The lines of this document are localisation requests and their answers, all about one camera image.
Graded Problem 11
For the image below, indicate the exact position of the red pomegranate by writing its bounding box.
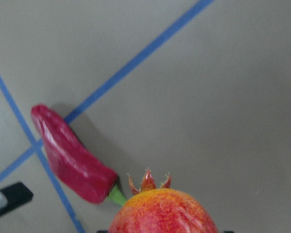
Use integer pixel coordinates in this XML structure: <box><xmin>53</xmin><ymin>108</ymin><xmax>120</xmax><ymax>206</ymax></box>
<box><xmin>108</xmin><ymin>169</ymin><xmax>218</xmax><ymax>233</ymax></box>

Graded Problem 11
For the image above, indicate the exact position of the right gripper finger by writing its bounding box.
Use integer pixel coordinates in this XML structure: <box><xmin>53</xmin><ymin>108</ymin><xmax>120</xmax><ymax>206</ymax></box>
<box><xmin>0</xmin><ymin>182</ymin><xmax>33</xmax><ymax>217</ymax></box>

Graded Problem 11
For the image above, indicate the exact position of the red chili pepper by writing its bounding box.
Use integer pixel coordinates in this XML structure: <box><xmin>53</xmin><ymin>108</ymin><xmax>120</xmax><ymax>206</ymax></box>
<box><xmin>31</xmin><ymin>104</ymin><xmax>126</xmax><ymax>206</ymax></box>

